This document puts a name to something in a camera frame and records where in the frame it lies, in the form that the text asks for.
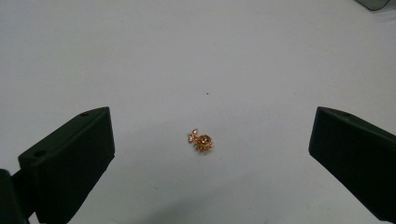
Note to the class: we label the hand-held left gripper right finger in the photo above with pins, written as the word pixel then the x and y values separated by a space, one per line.
pixel 355 155

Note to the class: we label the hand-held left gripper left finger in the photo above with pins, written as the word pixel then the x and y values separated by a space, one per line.
pixel 67 161

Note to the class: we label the small gold flower brooch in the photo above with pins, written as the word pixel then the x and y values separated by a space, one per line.
pixel 201 141

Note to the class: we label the dark translucent container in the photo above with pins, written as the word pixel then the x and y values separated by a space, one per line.
pixel 373 3

